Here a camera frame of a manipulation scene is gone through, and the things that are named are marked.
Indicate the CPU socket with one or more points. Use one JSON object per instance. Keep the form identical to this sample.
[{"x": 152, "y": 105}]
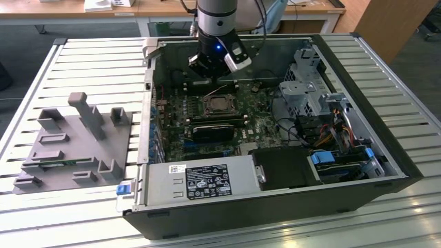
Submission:
[{"x": 205, "y": 111}]

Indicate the black open PC case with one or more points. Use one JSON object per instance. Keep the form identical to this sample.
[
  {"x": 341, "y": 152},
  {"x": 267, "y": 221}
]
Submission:
[{"x": 309, "y": 206}]

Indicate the black office chair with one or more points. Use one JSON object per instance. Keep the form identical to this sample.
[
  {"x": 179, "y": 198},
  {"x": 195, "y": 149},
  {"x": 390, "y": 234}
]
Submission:
[{"x": 432, "y": 28}]

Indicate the wooden cabinet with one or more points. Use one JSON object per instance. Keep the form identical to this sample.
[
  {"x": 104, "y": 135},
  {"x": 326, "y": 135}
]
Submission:
[{"x": 389, "y": 25}]

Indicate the silver power supply unit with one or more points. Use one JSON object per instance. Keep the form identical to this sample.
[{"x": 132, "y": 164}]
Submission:
[{"x": 159, "y": 186}]

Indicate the silver CPU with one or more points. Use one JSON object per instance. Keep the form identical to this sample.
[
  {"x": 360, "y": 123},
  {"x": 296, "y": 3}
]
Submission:
[{"x": 220, "y": 104}]

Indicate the black white-rimmed wrist camera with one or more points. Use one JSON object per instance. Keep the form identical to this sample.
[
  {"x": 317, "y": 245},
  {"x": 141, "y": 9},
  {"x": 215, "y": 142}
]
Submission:
[{"x": 237, "y": 58}]

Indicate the black graphics card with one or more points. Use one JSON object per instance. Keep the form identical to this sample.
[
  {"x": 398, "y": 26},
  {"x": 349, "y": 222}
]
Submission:
[{"x": 212, "y": 133}]

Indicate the white printed box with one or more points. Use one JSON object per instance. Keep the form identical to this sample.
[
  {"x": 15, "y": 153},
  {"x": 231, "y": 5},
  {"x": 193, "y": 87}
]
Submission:
[{"x": 121, "y": 2}]

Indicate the hard disk in blue carrier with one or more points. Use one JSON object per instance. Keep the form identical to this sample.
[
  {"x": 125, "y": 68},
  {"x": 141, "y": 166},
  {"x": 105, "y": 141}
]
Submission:
[{"x": 321, "y": 157}]

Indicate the small silver heatsink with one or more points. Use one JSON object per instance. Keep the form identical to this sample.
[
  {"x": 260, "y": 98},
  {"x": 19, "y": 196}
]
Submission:
[{"x": 248, "y": 149}]

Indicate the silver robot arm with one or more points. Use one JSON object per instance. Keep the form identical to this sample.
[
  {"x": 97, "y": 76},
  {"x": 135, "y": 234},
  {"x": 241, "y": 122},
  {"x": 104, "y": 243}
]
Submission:
[{"x": 217, "y": 15}]

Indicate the silver metal drive cage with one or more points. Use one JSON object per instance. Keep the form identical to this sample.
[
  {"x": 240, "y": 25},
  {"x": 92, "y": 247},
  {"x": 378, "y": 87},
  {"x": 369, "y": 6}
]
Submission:
[{"x": 300, "y": 98}]

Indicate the grey parts rack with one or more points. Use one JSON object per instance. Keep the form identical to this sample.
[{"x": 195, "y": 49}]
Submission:
[{"x": 85, "y": 155}]

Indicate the black plastic shroud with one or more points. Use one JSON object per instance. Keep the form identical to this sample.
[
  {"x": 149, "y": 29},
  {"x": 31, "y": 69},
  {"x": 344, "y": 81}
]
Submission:
[{"x": 283, "y": 168}]

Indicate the green motherboard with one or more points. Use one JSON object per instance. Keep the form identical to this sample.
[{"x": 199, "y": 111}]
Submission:
[{"x": 265, "y": 129}]

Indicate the blue case latch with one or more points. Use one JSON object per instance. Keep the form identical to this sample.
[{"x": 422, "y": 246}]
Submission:
[{"x": 123, "y": 189}]

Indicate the green RAM stick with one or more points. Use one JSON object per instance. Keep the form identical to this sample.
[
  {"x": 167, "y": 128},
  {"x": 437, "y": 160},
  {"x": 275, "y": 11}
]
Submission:
[{"x": 65, "y": 162}]

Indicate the blue drive latch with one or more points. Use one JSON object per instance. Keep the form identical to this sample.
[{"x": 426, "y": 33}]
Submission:
[{"x": 369, "y": 152}]

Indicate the wooden desk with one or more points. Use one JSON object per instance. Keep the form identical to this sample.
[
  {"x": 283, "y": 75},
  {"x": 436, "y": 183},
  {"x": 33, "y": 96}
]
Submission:
[{"x": 51, "y": 11}]

